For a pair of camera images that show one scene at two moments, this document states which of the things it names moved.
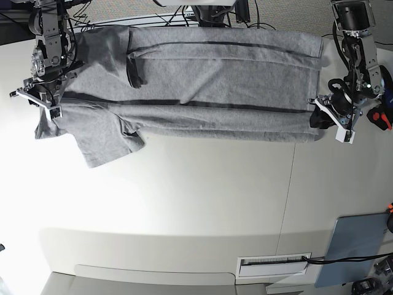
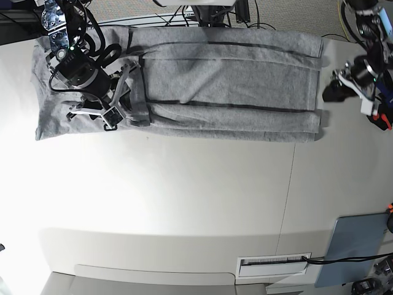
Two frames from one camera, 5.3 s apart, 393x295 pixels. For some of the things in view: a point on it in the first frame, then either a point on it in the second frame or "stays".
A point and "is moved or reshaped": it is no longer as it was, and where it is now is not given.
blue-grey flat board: [354, 236] stays
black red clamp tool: [379, 117] stays
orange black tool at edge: [389, 211] stays
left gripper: [47, 94] to [107, 106]
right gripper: [342, 110] to [357, 77]
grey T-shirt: [134, 83] is moved or reshaped
